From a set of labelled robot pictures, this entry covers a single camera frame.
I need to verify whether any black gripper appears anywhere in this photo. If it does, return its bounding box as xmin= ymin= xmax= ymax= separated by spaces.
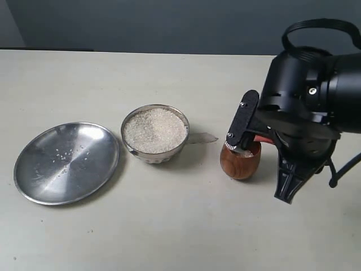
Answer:
xmin=225 ymin=50 xmax=341 ymax=203

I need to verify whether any dark wooden spoon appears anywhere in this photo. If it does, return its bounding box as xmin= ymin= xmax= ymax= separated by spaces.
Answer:
xmin=235 ymin=134 xmax=276 ymax=155

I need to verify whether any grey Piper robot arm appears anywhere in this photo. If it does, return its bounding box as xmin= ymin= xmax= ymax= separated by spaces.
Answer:
xmin=225 ymin=50 xmax=360 ymax=203

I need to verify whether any brown wooden cup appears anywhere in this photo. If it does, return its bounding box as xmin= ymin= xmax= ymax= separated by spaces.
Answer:
xmin=220 ymin=144 xmax=261 ymax=180

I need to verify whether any steel bowl of rice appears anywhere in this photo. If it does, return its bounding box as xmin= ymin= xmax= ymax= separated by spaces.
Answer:
xmin=120 ymin=104 xmax=190 ymax=164

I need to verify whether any round steel plate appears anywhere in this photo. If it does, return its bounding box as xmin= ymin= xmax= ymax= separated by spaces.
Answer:
xmin=14 ymin=122 xmax=121 ymax=206

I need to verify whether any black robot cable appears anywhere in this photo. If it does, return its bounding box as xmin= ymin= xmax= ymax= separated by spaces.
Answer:
xmin=281 ymin=19 xmax=361 ymax=189

